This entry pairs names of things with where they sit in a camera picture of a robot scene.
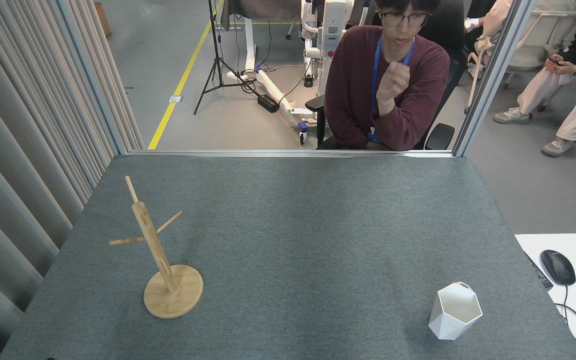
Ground white hexagonal cup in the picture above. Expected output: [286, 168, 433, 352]
[428, 281, 483, 341]

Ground brown cardboard box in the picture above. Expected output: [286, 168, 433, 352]
[93, 2, 113, 37]

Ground white chair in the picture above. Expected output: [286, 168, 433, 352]
[505, 0, 576, 72]

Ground blue lanyard with badge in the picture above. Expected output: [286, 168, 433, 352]
[369, 34, 416, 146]

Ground person on office chair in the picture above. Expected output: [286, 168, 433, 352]
[324, 0, 451, 151]

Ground person's left hand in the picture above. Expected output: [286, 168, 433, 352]
[376, 60, 412, 105]

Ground black tripod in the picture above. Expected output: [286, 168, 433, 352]
[193, 0, 260, 116]

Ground wooden cup stand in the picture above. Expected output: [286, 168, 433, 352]
[109, 175, 204, 319]

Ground black power strip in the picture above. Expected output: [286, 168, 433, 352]
[257, 93, 281, 114]

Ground grey pleated curtain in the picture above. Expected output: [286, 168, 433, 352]
[0, 0, 145, 360]

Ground dark cloth over desk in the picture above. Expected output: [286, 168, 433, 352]
[219, 0, 304, 31]

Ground white desk leg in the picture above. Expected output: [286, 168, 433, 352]
[225, 17, 260, 82]

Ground black office chair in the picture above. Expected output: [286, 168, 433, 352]
[305, 0, 469, 151]

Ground white stand on wheels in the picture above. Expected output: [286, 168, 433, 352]
[255, 0, 369, 146]

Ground silver frame post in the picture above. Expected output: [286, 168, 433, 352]
[452, 0, 539, 158]

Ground person in pale clothing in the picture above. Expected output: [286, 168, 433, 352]
[465, 0, 517, 51]

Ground black flat strip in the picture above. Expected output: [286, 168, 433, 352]
[524, 251, 554, 290]

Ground dark rimmed glasses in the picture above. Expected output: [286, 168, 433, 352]
[375, 9, 432, 29]

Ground black computer mouse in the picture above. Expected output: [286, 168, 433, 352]
[539, 249, 576, 287]

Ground silver table edge rail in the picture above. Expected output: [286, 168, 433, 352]
[128, 149, 457, 159]

